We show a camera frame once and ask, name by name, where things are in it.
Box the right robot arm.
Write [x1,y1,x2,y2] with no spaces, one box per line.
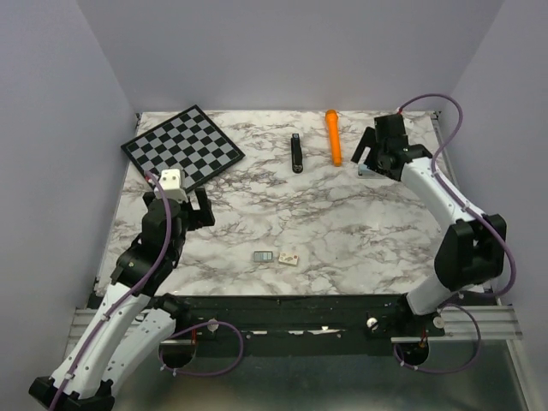
[351,114,507,336]

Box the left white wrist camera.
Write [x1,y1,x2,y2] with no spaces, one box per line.
[146,168,188,203]

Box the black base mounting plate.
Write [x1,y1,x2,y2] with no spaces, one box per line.
[148,295,444,358]

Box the black grey chessboard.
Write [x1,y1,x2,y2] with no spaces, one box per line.
[122,105,245,194]

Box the black stapler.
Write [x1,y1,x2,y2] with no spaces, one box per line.
[290,134,303,174]

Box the white staples box sleeve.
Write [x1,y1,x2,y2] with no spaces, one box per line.
[278,253,299,266]

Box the light blue stapler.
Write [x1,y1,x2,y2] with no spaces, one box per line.
[358,164,381,178]

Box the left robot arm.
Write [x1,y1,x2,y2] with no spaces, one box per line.
[28,188,215,410]

